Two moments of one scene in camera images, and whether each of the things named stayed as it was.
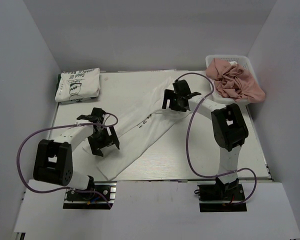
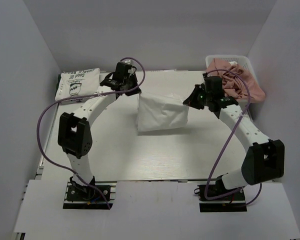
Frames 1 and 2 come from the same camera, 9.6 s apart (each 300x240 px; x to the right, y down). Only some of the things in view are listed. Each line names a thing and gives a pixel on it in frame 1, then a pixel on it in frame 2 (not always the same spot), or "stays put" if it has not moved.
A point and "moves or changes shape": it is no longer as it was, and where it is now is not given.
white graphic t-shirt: x=138 y=127 moves or changes shape
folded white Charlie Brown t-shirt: x=76 y=85 stays put
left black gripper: x=112 y=139 → x=137 y=90
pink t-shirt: x=231 y=81 stays put
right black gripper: x=169 y=94 → x=191 y=101
